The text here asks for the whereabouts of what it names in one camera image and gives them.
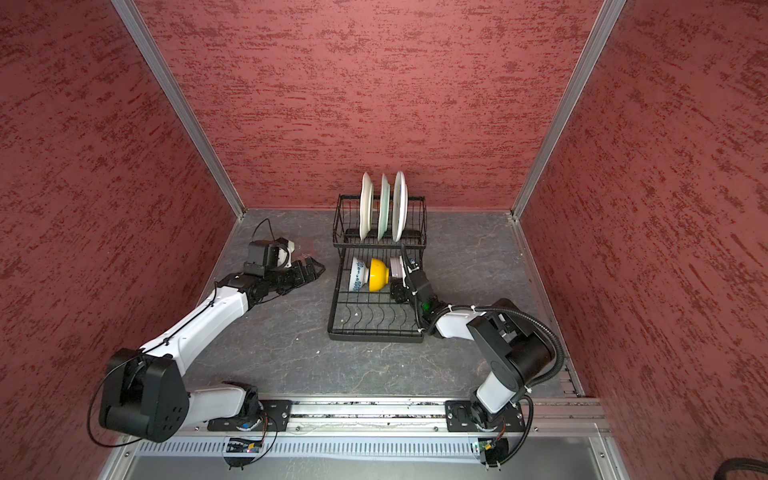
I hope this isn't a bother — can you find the white slotted cable duct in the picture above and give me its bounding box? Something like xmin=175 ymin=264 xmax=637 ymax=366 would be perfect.
xmin=136 ymin=436 xmax=479 ymax=463

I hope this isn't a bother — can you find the pink transparent cup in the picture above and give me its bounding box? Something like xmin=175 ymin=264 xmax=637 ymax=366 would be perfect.
xmin=292 ymin=236 xmax=322 ymax=260

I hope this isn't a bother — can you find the aluminium rail front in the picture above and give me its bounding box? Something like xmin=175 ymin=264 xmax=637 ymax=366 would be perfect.
xmin=122 ymin=395 xmax=612 ymax=437

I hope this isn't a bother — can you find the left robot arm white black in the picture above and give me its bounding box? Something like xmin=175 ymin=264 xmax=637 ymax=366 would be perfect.
xmin=88 ymin=257 xmax=326 ymax=443

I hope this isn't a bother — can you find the yellow bowl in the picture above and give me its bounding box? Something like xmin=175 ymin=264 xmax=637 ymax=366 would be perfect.
xmin=368 ymin=259 xmax=390 ymax=292

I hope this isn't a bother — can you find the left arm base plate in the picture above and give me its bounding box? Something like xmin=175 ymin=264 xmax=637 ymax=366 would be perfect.
xmin=206 ymin=400 xmax=293 ymax=434

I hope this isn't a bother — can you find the circuit board connector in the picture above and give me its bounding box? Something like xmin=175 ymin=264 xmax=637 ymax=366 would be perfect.
xmin=223 ymin=438 xmax=264 ymax=470
xmin=476 ymin=438 xmax=510 ymax=469

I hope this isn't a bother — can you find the black corrugated cable hose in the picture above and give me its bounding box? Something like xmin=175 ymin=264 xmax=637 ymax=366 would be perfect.
xmin=400 ymin=242 xmax=566 ymax=466

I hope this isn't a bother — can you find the black wire dish rack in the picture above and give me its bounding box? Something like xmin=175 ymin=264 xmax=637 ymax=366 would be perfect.
xmin=327 ymin=195 xmax=427 ymax=343

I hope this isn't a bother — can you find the left circuit board connector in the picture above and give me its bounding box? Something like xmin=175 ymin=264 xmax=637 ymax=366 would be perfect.
xmin=223 ymin=438 xmax=264 ymax=470

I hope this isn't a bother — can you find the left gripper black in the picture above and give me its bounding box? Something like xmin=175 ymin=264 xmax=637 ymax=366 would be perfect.
xmin=266 ymin=257 xmax=326 ymax=293

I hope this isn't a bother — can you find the right white floral plate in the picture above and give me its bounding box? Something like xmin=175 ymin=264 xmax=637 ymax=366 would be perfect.
xmin=392 ymin=171 xmax=408 ymax=242

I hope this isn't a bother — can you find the middle pale green plate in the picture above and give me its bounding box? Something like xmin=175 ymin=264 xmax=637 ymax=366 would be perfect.
xmin=377 ymin=174 xmax=391 ymax=240

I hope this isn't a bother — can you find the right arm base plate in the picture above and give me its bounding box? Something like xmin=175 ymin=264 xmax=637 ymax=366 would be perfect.
xmin=444 ymin=400 xmax=525 ymax=433

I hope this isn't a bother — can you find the right circuit board connector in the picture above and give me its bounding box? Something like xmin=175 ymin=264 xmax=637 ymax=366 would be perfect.
xmin=476 ymin=438 xmax=510 ymax=469

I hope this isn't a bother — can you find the left white plate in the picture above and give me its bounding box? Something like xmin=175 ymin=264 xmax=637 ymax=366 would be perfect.
xmin=359 ymin=172 xmax=374 ymax=240

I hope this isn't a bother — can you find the right corner aluminium profile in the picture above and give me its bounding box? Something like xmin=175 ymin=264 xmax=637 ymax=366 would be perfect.
xmin=511 ymin=0 xmax=626 ymax=222

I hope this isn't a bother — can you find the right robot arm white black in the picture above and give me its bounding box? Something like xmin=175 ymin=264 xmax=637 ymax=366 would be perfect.
xmin=390 ymin=269 xmax=565 ymax=430

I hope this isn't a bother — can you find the white blue floral bowl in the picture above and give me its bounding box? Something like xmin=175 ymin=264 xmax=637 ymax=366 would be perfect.
xmin=348 ymin=257 xmax=370 ymax=292

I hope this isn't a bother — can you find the pale pink bowl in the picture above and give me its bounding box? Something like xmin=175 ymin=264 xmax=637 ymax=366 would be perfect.
xmin=389 ymin=256 xmax=406 ymax=280

